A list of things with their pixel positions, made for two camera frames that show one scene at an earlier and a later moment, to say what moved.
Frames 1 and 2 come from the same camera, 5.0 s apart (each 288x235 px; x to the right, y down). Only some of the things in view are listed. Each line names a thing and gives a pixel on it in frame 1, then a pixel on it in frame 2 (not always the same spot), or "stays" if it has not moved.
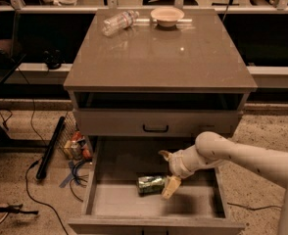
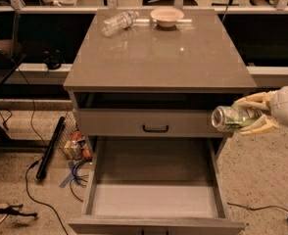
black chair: x=1 y=27 stays
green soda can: x=151 y=185 -> x=228 y=117
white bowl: x=167 y=17 stays
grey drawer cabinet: x=148 y=82 stays
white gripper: x=177 y=164 -> x=286 y=107
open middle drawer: x=116 y=207 stays
